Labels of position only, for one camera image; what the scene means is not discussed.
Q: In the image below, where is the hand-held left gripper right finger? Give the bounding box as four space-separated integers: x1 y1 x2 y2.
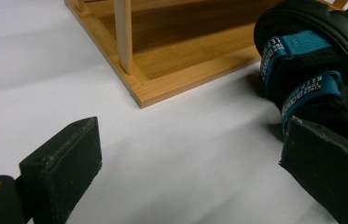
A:
279 116 348 224

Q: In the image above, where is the black sandal with teal straps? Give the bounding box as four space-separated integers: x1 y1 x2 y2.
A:
253 0 348 153

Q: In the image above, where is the wooden shoe rack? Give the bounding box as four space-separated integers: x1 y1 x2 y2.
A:
63 0 348 109

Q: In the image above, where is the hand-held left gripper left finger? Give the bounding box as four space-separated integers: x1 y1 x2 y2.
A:
18 116 104 224

